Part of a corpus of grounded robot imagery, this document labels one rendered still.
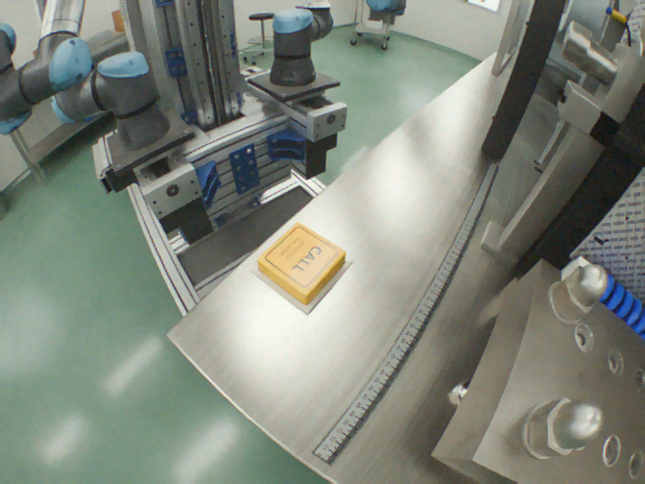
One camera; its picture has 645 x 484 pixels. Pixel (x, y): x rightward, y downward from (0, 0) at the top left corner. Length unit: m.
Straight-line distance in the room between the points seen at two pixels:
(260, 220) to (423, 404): 1.12
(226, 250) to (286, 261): 0.94
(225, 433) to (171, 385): 0.30
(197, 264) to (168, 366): 0.47
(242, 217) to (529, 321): 1.23
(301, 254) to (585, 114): 0.32
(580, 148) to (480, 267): 0.19
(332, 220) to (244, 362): 0.20
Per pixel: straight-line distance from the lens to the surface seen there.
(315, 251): 0.31
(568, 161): 0.34
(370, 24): 5.19
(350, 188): 0.41
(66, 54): 0.49
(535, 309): 0.22
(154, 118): 0.78
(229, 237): 1.27
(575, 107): 0.31
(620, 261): 0.31
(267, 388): 0.28
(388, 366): 0.29
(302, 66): 0.93
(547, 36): 0.56
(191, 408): 1.27
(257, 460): 1.20
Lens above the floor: 1.18
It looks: 53 degrees down
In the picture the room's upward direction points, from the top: 4 degrees clockwise
